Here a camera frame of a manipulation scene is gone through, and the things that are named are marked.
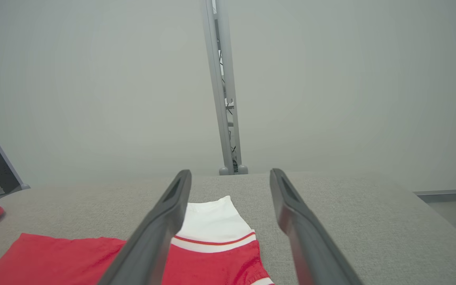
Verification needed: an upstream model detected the red jersey with white sleeves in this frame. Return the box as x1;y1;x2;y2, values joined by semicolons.
0;195;275;285

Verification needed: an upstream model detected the grey floor rail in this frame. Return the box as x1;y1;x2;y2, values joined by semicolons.
413;189;456;197

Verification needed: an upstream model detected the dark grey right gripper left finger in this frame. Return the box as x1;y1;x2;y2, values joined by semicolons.
97;169;192;285

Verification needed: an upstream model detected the grey metal partition post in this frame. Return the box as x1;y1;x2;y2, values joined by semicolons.
200;0;249;175

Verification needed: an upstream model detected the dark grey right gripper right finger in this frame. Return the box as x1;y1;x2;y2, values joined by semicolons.
270;168;363;285

